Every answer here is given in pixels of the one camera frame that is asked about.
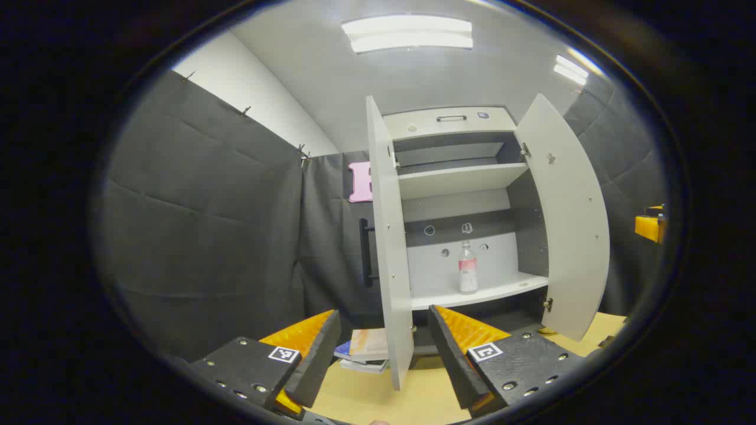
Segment grey cabinet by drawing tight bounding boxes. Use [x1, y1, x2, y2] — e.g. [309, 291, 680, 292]
[381, 105, 553, 358]

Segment small ceiling light panel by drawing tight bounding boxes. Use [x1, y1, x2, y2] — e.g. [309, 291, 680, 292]
[553, 54, 589, 86]

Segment black backdrop cloth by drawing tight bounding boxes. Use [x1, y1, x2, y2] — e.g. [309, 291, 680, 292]
[94, 70, 671, 364]

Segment grey cabinet door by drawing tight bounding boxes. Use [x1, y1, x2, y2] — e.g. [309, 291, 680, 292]
[514, 93, 610, 342]
[359, 96, 415, 391]

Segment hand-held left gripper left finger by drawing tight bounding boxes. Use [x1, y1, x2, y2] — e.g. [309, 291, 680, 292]
[189, 309, 342, 417]

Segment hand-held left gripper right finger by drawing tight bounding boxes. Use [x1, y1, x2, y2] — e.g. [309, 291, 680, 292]
[428, 304, 585, 414]

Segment large ceiling light panel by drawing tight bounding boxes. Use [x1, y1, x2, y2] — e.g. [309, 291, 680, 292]
[341, 15, 474, 55]

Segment clear bottle with pink label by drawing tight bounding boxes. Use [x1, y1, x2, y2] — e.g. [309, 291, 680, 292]
[458, 240, 479, 295]

